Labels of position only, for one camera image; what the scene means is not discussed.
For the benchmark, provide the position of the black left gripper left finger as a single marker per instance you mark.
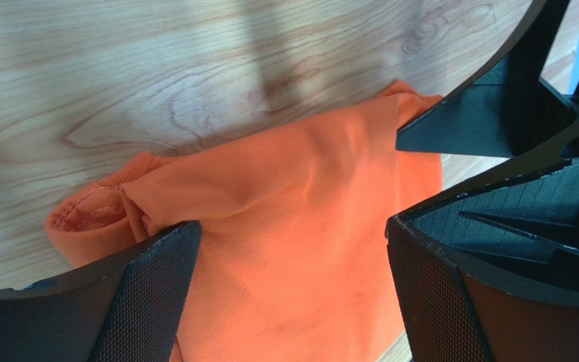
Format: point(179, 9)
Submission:
point(124, 307)

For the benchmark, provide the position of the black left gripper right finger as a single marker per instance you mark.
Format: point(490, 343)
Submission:
point(457, 307)

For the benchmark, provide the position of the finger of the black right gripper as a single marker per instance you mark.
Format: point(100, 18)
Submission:
point(514, 227)
point(505, 108)

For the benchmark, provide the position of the orange t-shirt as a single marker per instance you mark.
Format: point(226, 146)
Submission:
point(293, 262)

